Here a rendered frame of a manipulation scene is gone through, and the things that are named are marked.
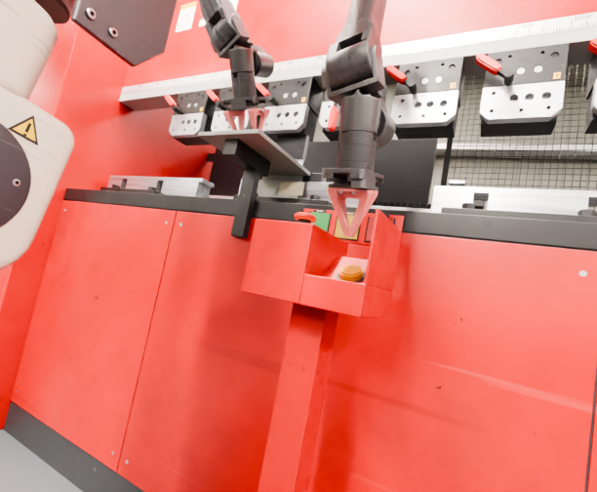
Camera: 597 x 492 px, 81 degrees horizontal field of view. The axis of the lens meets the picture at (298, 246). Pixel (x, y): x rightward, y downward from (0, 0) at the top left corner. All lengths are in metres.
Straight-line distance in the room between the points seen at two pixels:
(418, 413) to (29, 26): 0.75
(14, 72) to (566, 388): 0.80
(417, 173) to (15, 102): 1.29
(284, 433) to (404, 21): 0.99
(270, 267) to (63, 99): 1.22
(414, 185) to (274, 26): 0.75
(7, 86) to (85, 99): 1.25
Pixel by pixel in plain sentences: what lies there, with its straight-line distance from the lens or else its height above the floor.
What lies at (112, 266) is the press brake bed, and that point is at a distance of 1.25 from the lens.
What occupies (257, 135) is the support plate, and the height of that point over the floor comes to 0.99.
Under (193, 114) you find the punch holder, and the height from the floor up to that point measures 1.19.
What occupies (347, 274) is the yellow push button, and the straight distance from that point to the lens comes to 0.54.
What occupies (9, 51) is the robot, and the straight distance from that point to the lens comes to 0.41.
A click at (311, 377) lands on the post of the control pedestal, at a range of 0.56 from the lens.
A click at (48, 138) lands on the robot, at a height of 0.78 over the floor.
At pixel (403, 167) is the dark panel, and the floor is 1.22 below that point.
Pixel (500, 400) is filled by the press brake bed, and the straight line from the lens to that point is 0.72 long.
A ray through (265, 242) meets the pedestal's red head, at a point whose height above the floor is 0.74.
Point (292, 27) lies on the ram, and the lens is 1.28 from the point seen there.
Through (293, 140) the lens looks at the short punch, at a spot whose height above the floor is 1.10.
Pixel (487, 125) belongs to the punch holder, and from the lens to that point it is 0.94.
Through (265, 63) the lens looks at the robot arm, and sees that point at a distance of 0.98.
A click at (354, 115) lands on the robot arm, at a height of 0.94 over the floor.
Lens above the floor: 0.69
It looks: 6 degrees up
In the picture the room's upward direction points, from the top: 11 degrees clockwise
